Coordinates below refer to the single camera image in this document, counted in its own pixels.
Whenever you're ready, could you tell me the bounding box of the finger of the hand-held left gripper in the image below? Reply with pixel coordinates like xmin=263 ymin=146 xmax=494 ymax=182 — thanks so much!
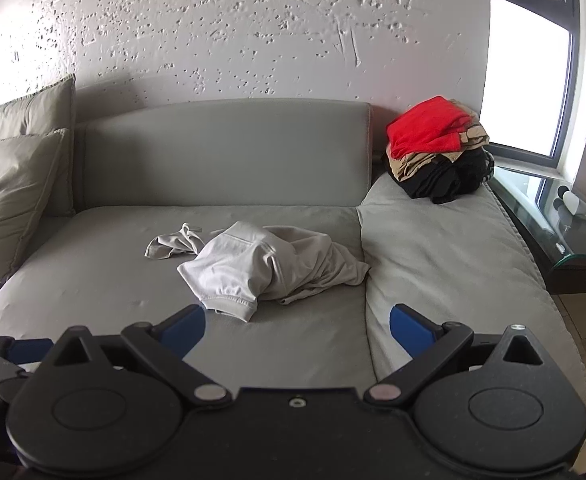
xmin=0 ymin=329 xmax=54 ymax=374

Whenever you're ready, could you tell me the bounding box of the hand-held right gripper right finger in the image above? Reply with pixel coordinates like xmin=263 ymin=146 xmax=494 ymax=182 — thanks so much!
xmin=364 ymin=303 xmax=544 ymax=405

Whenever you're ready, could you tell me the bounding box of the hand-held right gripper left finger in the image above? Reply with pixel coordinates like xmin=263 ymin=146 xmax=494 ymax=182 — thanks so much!
xmin=53 ymin=304 xmax=233 ymax=407

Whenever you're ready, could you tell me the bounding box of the white garment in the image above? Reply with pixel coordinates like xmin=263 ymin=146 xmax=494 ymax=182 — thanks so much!
xmin=177 ymin=220 xmax=371 ymax=323

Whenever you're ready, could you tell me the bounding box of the pile of folded clothes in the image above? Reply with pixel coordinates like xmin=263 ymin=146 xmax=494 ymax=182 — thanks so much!
xmin=385 ymin=97 xmax=490 ymax=183

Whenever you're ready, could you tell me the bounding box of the grey sofa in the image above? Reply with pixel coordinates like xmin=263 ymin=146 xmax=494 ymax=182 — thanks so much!
xmin=0 ymin=97 xmax=586 ymax=411

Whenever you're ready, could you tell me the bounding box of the large beige pillow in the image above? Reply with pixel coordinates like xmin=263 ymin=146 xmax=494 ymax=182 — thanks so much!
xmin=0 ymin=129 xmax=68 ymax=283
xmin=0 ymin=74 xmax=77 ymax=218

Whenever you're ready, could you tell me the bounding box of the black folded garment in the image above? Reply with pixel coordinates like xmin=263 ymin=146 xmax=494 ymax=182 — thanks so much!
xmin=395 ymin=147 xmax=496 ymax=206

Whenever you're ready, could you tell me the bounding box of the glass side table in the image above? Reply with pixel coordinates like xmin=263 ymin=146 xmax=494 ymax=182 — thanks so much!
xmin=488 ymin=160 xmax=586 ymax=296

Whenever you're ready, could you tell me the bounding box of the red folded garment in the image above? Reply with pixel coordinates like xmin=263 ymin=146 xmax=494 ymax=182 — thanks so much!
xmin=386 ymin=95 xmax=474 ymax=160

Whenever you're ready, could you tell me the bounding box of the dark framed window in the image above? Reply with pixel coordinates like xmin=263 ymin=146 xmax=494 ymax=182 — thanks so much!
xmin=483 ymin=0 xmax=586 ymax=171

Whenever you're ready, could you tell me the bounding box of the small beige cloth with strings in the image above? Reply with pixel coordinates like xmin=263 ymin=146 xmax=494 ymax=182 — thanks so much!
xmin=145 ymin=222 xmax=206 ymax=261

